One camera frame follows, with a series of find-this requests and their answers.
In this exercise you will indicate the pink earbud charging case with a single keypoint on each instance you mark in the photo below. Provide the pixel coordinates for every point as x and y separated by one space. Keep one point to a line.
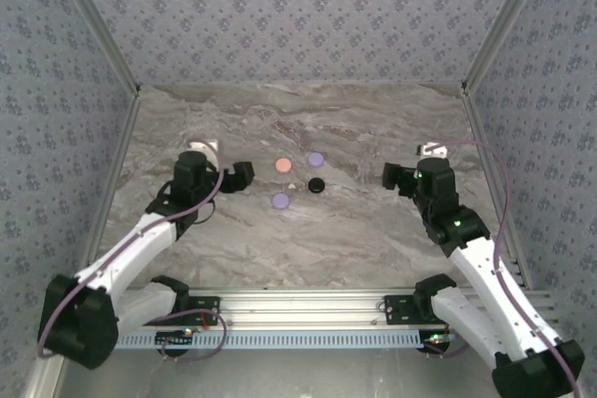
283 165

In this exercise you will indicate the purple earbud charging case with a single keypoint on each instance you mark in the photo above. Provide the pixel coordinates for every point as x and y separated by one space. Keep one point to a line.
316 159
281 201

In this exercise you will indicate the black earbud charging case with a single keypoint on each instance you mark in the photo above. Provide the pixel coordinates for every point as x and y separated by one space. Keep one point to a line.
316 185

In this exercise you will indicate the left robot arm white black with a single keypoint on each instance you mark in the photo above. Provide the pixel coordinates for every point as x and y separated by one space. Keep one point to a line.
130 249

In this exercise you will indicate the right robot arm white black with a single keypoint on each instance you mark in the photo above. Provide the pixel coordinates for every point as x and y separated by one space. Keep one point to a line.
494 277

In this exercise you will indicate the black controller board with LED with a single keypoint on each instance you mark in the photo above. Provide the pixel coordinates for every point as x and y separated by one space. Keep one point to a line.
438 339
175 337

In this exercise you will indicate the grey metal lower panel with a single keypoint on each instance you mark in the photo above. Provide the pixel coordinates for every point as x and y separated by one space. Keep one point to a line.
298 374

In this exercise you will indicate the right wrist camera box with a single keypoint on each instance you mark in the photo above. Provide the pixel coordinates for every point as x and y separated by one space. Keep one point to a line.
436 151

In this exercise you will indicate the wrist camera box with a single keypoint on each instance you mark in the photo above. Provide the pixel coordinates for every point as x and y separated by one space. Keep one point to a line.
436 151
207 143

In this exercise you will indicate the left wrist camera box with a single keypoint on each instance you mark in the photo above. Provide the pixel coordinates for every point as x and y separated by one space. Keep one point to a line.
207 143

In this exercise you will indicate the aluminium table side rail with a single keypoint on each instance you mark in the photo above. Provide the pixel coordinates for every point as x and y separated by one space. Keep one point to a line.
122 146
480 137

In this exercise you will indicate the wide aluminium base rail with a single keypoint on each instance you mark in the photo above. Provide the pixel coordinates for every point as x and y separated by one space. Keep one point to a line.
303 307

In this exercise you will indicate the aluminium corner post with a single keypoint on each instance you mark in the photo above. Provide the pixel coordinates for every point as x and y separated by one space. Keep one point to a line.
505 20
97 20

